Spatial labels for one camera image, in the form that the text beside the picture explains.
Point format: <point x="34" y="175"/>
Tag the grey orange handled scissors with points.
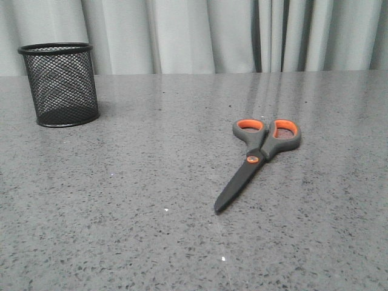
<point x="263" y="144"/>

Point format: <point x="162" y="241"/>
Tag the black mesh pen holder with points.
<point x="62" y="84"/>

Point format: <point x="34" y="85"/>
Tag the grey curtain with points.
<point x="141" y="37"/>

